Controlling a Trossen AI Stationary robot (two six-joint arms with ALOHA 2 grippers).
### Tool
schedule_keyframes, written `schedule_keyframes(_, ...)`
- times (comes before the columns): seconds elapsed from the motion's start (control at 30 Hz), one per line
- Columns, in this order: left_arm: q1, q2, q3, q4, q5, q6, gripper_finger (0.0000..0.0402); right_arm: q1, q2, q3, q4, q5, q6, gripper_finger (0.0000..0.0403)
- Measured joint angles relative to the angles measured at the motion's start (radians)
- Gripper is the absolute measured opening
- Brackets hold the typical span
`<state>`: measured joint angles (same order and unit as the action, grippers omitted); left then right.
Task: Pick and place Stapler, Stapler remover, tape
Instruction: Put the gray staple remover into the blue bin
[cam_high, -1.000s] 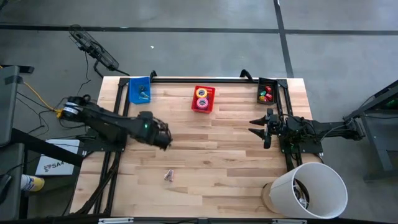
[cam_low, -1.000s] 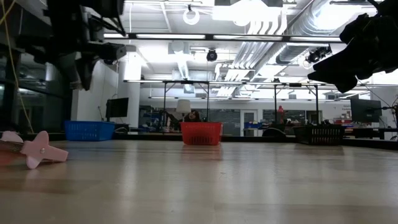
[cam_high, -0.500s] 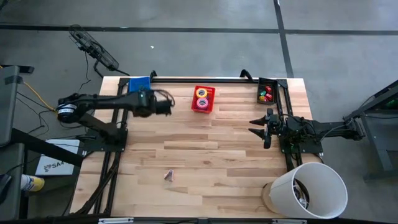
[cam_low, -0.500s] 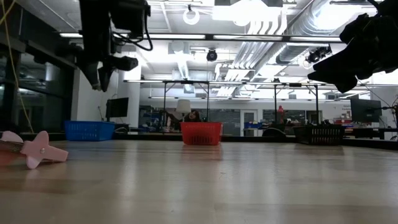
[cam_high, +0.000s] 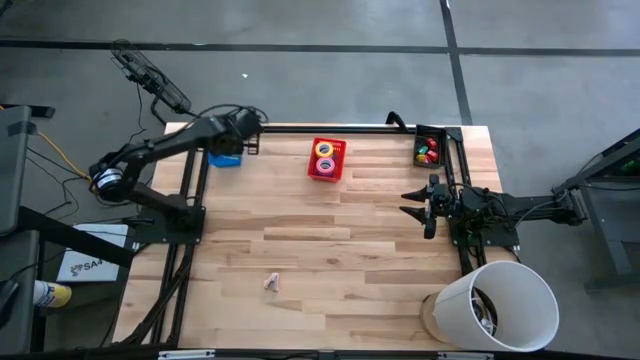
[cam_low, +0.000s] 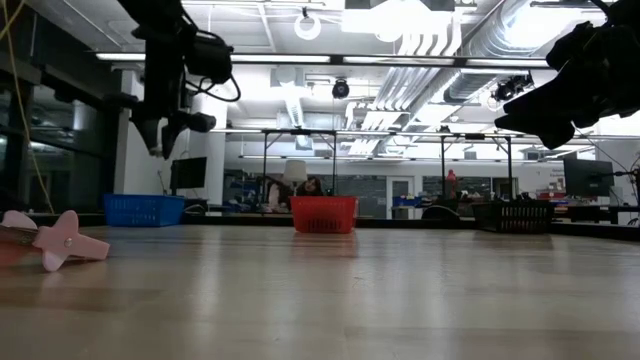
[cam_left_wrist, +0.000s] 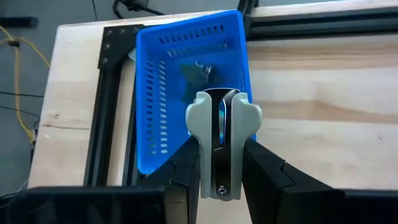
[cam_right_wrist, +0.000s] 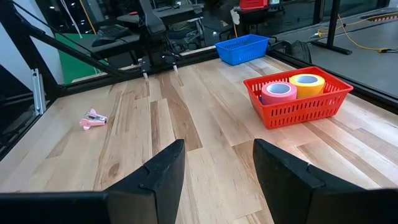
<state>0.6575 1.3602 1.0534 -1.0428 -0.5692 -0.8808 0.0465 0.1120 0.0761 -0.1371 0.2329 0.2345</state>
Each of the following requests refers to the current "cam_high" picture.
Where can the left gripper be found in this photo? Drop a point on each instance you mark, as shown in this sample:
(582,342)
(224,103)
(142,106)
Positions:
(235,132)

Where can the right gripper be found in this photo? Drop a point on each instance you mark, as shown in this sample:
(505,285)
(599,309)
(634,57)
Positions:
(437,205)

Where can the yellow mini stapler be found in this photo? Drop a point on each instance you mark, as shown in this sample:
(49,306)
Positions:
(421,159)

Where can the yellow tape roll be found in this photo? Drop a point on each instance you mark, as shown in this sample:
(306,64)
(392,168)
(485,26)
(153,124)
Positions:
(317,149)

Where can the red plastic basket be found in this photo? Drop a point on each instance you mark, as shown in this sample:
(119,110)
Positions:
(340,165)

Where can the pink tape roll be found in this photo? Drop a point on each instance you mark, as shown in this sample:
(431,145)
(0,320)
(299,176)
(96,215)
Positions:
(318,166)

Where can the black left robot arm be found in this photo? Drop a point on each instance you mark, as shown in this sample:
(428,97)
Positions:
(150,147)

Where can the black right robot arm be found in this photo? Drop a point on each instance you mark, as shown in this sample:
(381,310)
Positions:
(520,207)

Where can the pink staple remover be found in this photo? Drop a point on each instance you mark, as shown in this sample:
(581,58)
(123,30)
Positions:
(272,282)

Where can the blue plastic basket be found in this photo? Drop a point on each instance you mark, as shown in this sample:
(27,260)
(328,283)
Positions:
(225,161)

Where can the black plastic basket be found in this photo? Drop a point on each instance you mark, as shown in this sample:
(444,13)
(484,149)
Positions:
(425,131)

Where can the white lamp shade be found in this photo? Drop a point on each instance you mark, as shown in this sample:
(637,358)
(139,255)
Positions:
(460,310)

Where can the wooden lamp base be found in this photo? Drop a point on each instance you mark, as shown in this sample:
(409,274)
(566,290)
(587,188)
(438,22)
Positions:
(427,320)

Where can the black diagonal brace beam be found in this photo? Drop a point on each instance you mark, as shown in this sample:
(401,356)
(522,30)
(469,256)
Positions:
(75,237)

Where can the white cardboard box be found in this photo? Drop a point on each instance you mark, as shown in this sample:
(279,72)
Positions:
(90,270)

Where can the green object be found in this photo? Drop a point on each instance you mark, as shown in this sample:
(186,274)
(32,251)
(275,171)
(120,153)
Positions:
(631,167)

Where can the dark grey desk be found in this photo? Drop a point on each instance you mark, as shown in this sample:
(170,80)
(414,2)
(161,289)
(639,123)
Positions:
(20,255)
(12,170)

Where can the yellow and white can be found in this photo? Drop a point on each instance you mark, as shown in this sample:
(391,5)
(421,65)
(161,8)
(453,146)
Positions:
(52,295)

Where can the black computer mouse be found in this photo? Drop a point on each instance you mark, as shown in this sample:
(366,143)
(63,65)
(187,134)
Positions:
(7,297)

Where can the black aluminium table frame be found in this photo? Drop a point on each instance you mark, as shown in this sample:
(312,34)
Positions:
(310,129)

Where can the black curved bracket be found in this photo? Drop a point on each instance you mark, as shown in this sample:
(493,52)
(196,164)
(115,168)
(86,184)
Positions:
(400,121)

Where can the silver rail bracket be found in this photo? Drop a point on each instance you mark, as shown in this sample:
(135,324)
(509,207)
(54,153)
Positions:
(185,354)
(465,355)

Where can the black side desk frame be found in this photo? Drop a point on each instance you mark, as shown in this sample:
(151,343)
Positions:
(600,210)

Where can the black horizontal rail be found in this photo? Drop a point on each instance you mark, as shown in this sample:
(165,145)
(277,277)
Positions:
(300,356)

